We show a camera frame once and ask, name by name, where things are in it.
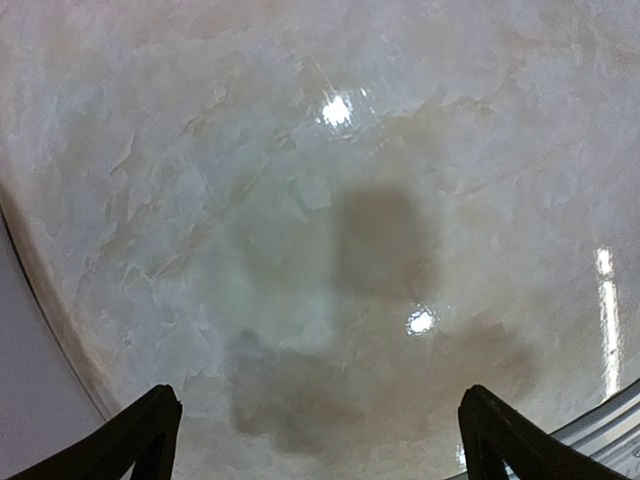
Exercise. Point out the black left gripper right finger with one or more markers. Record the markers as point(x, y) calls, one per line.
point(501, 443)

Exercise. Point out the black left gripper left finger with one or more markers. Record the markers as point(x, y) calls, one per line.
point(140, 441)

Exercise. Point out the white laundry basket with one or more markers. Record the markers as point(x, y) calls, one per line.
point(44, 407)

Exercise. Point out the aluminium front rail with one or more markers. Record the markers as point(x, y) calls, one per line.
point(608, 434)

